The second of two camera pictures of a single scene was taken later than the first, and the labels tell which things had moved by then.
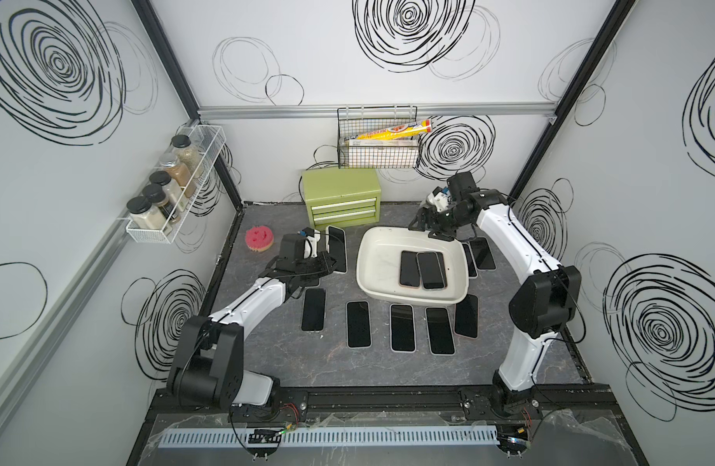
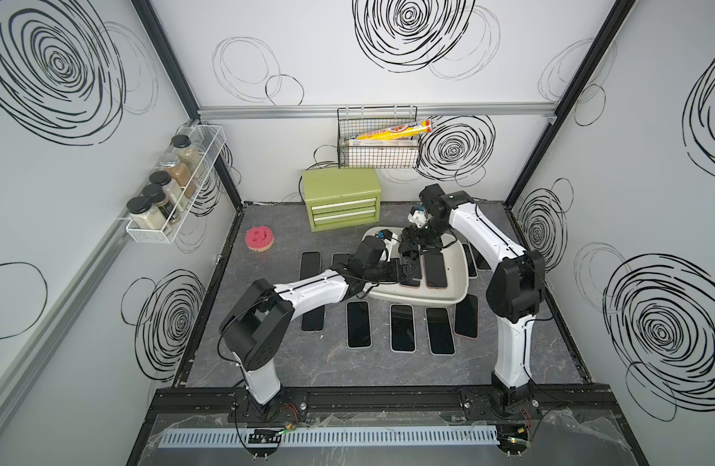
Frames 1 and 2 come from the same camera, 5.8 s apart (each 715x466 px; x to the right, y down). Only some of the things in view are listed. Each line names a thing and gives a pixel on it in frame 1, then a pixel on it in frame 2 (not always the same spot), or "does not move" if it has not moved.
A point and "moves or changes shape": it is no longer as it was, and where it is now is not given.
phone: [358, 327] does not move
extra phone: [466, 316] does not move
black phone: [336, 246] moves or changes shape
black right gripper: [430, 213] -> [409, 238]
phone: [440, 331] does not move
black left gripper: [323, 266] -> [393, 277]
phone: [471, 261] does not move
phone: [483, 253] does not move
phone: [314, 310] does not move
